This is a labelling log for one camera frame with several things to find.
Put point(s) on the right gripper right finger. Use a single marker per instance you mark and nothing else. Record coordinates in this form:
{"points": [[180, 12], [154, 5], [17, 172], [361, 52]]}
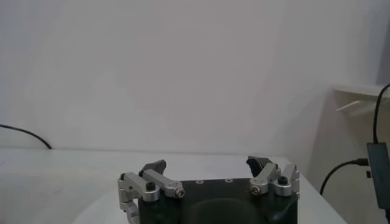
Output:
{"points": [[266, 178]]}

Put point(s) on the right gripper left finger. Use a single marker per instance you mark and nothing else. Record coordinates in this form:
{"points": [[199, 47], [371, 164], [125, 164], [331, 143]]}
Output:
{"points": [[164, 182]]}

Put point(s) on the white side desk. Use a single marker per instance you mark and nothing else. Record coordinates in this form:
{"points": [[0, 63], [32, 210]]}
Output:
{"points": [[341, 137]]}

